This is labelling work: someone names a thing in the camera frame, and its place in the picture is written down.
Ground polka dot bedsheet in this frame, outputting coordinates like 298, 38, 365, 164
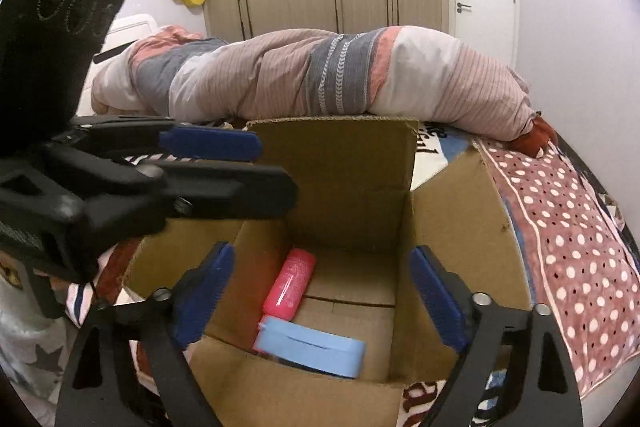
474, 140, 639, 395

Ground red plush toy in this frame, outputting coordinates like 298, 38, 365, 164
508, 115, 559, 158

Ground rolled striped duvet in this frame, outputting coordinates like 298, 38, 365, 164
91, 26, 536, 142

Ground pink cylindrical bottle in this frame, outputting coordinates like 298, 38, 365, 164
262, 248, 316, 321

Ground white bed headboard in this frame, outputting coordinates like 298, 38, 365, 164
76, 14, 158, 117

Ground cardboard box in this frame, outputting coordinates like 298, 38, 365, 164
122, 115, 533, 427

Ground striped fleece blanket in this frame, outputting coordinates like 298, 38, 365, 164
64, 118, 507, 427

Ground light blue square case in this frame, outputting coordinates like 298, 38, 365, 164
253, 315, 366, 379

